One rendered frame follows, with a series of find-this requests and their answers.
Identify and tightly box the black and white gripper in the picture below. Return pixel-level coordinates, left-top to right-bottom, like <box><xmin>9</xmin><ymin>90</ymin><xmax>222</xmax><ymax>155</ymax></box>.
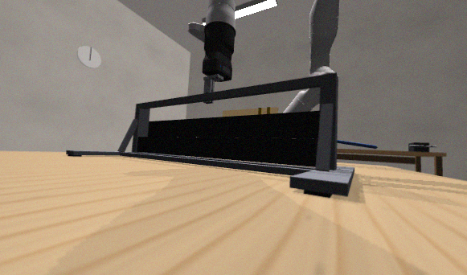
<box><xmin>188</xmin><ymin>2</ymin><xmax>236</xmax><ymax>93</ymax></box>

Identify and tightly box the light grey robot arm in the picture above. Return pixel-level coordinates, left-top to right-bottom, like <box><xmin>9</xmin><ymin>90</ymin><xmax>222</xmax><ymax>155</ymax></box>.
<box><xmin>207</xmin><ymin>0</ymin><xmax>339</xmax><ymax>113</ymax></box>

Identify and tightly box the black metal rack frame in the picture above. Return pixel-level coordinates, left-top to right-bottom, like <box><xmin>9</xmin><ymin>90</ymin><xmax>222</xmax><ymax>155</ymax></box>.
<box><xmin>66</xmin><ymin>72</ymin><xmax>354</xmax><ymax>198</ymax></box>

